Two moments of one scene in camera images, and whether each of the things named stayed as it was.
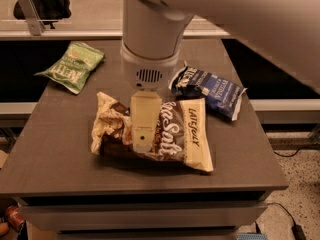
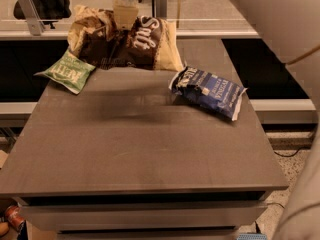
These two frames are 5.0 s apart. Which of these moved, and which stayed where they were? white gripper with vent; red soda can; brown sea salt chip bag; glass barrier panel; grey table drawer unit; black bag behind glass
Moved: brown sea salt chip bag; white gripper with vent
Stayed: glass barrier panel; red soda can; grey table drawer unit; black bag behind glass
